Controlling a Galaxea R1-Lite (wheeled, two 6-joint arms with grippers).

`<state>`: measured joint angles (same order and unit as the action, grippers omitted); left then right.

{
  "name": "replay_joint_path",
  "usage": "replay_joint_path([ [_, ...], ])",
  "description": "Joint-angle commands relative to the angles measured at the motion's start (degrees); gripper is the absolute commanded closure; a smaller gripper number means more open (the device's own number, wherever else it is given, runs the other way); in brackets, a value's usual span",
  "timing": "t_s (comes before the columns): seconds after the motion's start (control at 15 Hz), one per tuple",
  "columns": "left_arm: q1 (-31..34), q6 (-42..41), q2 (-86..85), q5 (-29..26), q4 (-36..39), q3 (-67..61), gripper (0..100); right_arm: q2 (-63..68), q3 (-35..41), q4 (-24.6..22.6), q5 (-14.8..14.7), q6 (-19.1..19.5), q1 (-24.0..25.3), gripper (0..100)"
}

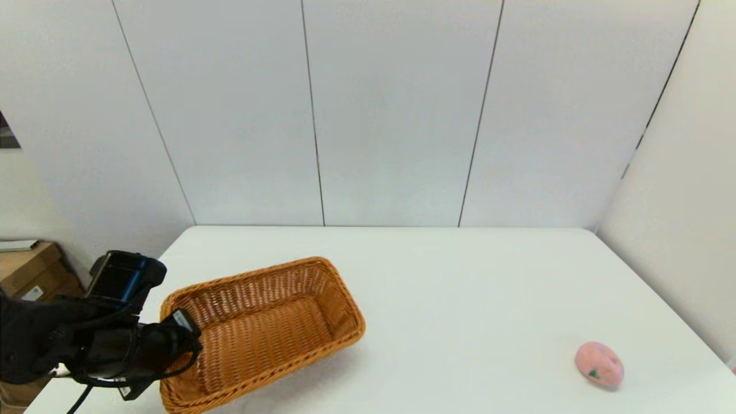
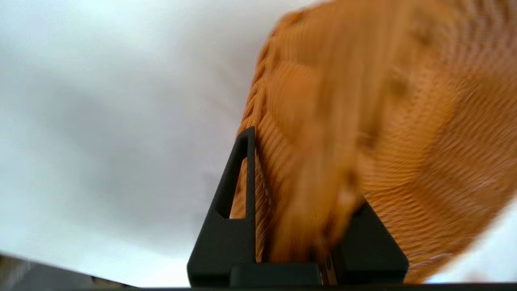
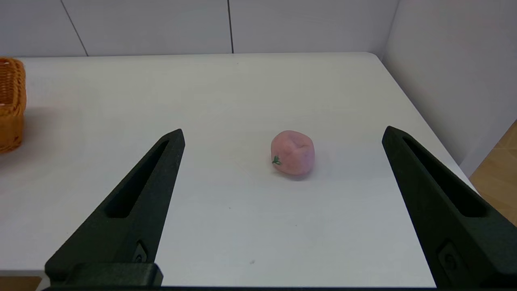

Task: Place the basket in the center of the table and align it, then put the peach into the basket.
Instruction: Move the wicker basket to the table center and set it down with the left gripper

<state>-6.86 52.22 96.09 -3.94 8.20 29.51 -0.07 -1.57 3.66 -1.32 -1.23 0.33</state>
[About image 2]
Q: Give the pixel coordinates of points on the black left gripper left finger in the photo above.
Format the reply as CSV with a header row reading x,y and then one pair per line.
x,y
222,242

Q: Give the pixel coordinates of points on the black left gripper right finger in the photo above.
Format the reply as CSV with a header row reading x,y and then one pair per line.
x,y
371,250

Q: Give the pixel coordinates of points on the orange woven wicker basket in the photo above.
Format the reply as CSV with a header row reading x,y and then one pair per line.
x,y
404,121

